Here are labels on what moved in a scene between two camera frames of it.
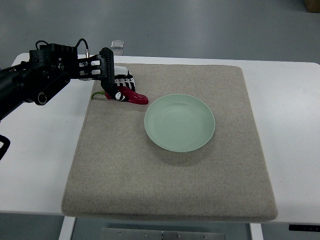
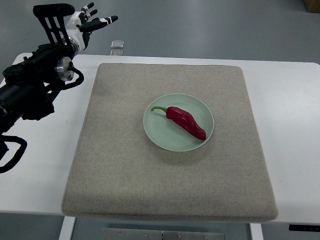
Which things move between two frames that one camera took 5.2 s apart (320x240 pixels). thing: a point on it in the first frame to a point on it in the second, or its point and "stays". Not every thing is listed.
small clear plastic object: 117,44 stays
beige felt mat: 118,172 stays
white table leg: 67,227 stays
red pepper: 131,96 to 184,120
